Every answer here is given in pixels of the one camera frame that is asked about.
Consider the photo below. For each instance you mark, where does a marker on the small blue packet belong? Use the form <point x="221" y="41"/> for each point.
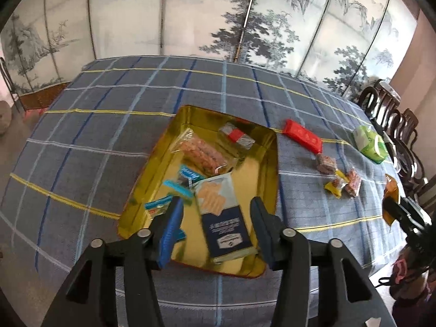
<point x="177" y="188"/>
<point x="156" y="206"/>
<point x="190" y="174"/>
<point x="179" y="236"/>

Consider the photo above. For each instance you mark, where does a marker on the brown wicker basket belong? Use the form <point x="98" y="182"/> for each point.
<point x="44" y="97"/>

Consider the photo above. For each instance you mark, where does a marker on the small yellow foil packet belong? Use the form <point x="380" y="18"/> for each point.
<point x="335" y="187"/>

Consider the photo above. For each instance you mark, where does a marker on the painted tree folding screen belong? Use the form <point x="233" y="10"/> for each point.
<point x="170" y="17"/>

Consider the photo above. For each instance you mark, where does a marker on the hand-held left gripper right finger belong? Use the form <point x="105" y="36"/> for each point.
<point x="264" y="238"/>

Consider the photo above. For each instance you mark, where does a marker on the green tissue pack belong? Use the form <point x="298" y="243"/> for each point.
<point x="369" y="143"/>

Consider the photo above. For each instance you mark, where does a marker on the purple sleeved right forearm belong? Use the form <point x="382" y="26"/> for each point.
<point x="415" y="313"/>

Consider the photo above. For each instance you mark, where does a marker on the red silver snack packet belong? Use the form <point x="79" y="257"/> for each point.
<point x="236" y="136"/>

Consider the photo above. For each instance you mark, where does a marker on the person's right hand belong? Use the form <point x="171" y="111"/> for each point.
<point x="400" y="267"/>

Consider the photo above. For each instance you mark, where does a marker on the black metal chair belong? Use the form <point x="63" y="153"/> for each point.
<point x="10" y="85"/>

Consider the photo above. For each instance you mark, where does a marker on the dark wooden chair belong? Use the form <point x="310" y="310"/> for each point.
<point x="407" y="133"/>
<point x="425" y="190"/>
<point x="369" y="97"/>

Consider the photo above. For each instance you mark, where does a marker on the yellow orange snack packet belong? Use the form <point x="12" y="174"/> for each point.
<point x="390" y="190"/>

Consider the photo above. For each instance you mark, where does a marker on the clear braided pastry packet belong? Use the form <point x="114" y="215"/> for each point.
<point x="201" y="153"/>

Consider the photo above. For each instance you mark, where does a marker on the brown nut bar packet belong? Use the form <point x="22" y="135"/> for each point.
<point x="325" y="163"/>

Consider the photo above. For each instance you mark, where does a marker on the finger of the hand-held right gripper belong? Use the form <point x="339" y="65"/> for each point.
<point x="400" y="211"/>

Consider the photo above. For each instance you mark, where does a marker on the blue plaid tablecloth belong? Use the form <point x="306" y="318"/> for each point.
<point x="102" y="126"/>

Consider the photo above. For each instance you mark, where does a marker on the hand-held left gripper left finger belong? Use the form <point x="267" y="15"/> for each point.
<point x="168" y="235"/>

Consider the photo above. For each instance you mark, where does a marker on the clear fried snack packet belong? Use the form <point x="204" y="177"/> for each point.
<point x="352" y="182"/>

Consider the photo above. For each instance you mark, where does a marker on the blue white cracker packet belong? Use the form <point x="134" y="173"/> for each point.
<point x="221" y="218"/>

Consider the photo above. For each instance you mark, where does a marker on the red and gold tin box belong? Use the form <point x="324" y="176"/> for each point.
<point x="170" y="136"/>

